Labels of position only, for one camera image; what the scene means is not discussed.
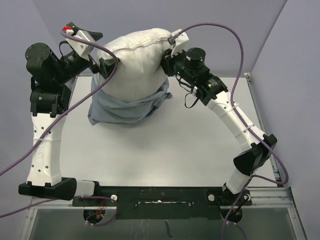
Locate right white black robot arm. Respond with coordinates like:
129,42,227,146
160,47,277,205

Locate white pillow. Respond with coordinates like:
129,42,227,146
101,28,171,103

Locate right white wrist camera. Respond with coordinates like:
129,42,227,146
167,29,190,57

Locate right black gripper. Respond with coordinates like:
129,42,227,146
160,44,196,85

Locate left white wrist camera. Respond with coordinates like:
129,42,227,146
62,24,96,61

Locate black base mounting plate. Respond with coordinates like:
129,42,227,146
72,186,252,220

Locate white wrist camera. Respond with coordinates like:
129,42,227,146
62,24,96,61
167,29,190,57

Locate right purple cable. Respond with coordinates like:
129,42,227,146
168,22,290,240

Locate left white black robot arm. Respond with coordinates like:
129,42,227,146
18,26,115,206

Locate blue pillowcase with fish print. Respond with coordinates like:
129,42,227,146
87,79,173,125

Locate aluminium frame rail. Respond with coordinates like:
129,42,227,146
31,187,294,210

